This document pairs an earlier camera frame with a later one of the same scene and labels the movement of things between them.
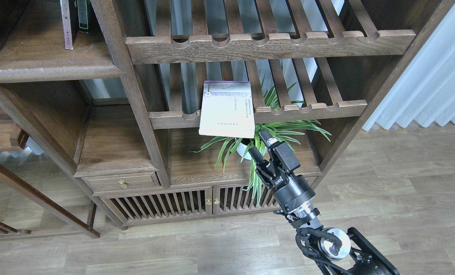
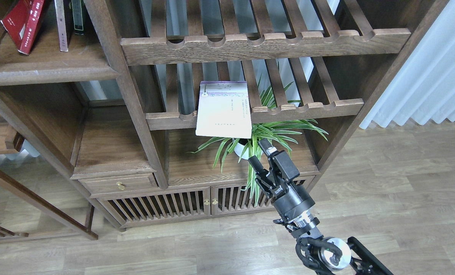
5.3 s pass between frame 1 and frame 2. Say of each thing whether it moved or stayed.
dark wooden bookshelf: stayed
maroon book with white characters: moved
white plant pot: stayed
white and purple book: stayed
